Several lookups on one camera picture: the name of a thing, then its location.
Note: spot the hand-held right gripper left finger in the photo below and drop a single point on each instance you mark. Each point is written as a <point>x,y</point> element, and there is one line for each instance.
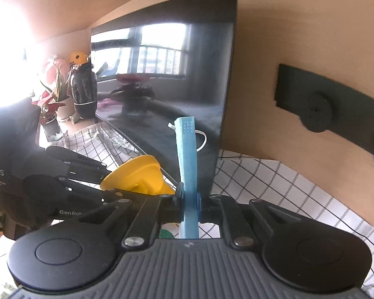
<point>178,205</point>

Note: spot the potted plant white pot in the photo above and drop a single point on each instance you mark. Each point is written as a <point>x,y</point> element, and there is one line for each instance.
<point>62,99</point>

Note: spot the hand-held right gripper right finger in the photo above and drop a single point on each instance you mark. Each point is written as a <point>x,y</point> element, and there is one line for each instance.
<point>200,207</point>

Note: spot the white black checked cloth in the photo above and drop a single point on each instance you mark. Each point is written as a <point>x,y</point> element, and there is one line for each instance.
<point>268,187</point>

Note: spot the black flat screen television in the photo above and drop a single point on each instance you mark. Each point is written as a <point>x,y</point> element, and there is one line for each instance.
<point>174,68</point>

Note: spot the potted plant black pot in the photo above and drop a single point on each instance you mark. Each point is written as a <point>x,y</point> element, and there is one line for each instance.
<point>50,121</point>

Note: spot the black bottle with yellow cap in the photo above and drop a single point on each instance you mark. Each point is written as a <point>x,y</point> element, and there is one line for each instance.
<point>84,90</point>

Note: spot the black wall mount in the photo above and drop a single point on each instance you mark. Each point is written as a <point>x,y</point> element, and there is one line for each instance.
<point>314,115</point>

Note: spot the green lid glass jar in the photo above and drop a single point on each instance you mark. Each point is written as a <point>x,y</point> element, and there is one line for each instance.
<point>166,234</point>

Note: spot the yellow rubber glove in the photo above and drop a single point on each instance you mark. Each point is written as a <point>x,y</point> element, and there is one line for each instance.
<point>140,171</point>

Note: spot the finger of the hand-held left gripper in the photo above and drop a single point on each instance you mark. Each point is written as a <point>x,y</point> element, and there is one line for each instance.
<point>93,193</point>
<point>84,165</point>

